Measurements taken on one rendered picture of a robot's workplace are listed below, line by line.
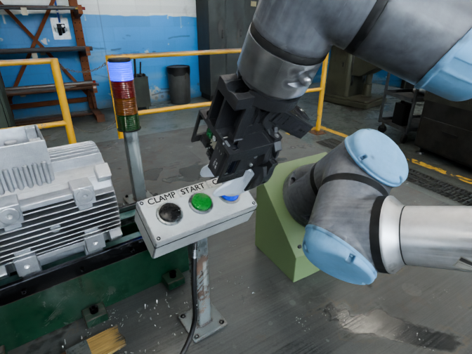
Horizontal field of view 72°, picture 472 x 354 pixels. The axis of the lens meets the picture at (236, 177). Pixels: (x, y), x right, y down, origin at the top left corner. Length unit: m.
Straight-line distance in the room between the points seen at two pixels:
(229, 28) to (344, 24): 5.65
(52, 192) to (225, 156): 0.32
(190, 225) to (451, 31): 0.35
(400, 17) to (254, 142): 0.18
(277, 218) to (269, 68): 0.46
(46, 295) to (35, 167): 0.23
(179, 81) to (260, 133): 5.29
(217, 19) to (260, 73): 5.52
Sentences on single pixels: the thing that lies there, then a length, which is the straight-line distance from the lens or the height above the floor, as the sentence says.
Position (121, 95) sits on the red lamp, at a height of 1.13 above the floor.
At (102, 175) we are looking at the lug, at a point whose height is 1.08.
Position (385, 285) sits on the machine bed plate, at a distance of 0.79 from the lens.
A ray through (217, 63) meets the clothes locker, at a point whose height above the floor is 0.63.
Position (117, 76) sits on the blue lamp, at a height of 1.18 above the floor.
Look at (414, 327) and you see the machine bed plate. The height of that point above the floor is 0.80.
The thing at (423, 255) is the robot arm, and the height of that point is 1.03.
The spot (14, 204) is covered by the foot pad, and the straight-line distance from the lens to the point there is 0.55.
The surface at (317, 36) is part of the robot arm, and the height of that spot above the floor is 1.30.
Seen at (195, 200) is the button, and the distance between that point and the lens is 0.47.
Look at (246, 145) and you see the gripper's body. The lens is 0.35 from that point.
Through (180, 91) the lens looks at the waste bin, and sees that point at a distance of 5.68.
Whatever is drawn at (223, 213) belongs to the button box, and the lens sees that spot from 0.48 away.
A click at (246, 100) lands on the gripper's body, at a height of 1.24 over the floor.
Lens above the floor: 1.31
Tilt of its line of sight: 26 degrees down
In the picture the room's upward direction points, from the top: straight up
